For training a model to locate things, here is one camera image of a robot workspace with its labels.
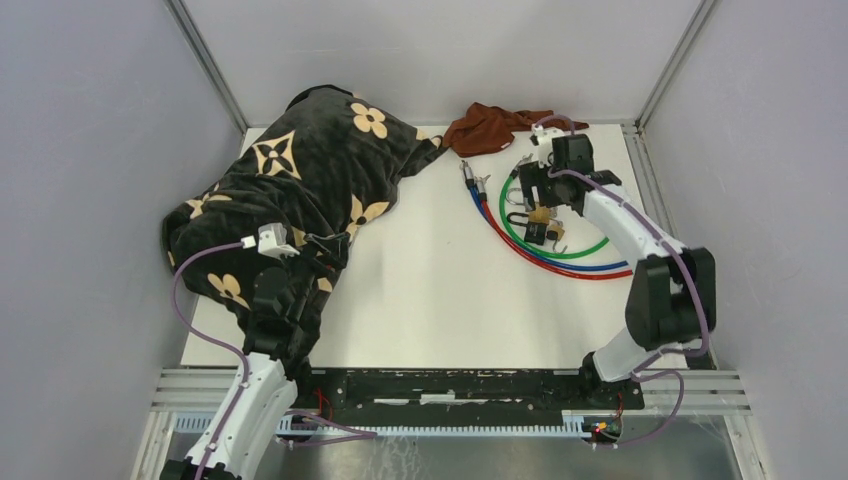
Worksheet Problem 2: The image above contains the brown crumpled cloth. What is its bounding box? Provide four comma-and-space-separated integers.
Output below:
442, 102, 571, 158

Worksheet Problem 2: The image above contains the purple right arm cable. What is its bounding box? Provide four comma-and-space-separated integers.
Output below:
533, 113, 711, 446

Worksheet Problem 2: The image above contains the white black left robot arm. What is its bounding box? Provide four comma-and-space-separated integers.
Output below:
160, 223, 351, 479

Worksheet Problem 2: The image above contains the green cable lock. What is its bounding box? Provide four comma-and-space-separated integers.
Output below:
498, 156, 609, 263

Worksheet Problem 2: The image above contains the black padlock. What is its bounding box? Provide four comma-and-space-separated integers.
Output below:
506, 212, 548, 246

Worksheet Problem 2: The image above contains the blue cable lock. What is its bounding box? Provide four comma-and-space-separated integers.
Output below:
465, 177, 632, 281

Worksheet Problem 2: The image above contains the white slotted cable duct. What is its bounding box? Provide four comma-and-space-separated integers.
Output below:
173, 413, 591, 440

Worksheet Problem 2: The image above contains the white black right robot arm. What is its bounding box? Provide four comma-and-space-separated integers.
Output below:
518, 128, 716, 408

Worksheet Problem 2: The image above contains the small brass padlock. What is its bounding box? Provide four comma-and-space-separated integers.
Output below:
546, 224, 568, 255

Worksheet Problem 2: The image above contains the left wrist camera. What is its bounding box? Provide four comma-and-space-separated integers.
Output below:
257, 223, 300, 259

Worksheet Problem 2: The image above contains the black floral patterned blanket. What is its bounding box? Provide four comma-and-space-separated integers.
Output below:
160, 85, 445, 373

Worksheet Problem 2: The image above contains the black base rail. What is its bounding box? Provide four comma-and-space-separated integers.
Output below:
294, 368, 645, 427

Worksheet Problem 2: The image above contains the red cable lock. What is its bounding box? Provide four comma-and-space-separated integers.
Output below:
470, 188, 632, 281

